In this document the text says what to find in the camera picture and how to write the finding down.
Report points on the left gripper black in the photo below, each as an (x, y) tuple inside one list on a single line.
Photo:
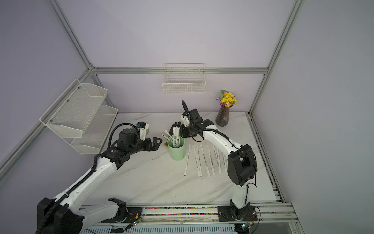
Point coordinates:
[(155, 146)]

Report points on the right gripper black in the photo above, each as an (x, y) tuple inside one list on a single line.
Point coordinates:
[(183, 130)]

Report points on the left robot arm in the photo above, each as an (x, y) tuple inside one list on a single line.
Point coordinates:
[(63, 214)]

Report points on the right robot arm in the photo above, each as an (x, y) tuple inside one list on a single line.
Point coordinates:
[(241, 164)]

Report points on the bundle of wrapped straws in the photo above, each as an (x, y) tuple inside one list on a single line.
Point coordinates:
[(174, 140)]

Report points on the green storage cup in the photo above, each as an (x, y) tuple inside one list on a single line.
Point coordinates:
[(177, 154)]

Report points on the black yellow work glove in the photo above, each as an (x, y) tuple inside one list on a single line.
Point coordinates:
[(175, 126)]

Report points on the purple glass vase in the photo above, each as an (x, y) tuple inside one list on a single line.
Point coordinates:
[(222, 118)]

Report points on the yellow flower bouquet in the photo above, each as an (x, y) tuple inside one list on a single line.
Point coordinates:
[(227, 99)]

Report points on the white two-tier mesh shelf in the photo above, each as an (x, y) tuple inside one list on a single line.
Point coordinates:
[(81, 118)]

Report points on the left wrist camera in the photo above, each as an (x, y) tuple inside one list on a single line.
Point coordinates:
[(143, 129)]

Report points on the white wire wall basket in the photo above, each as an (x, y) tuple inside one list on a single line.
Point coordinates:
[(184, 78)]

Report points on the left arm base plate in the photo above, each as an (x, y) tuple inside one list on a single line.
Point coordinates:
[(129, 215)]

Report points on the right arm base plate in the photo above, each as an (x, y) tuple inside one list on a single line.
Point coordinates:
[(232, 213)]

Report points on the aluminium front rail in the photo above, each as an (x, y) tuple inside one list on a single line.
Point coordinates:
[(272, 213)]

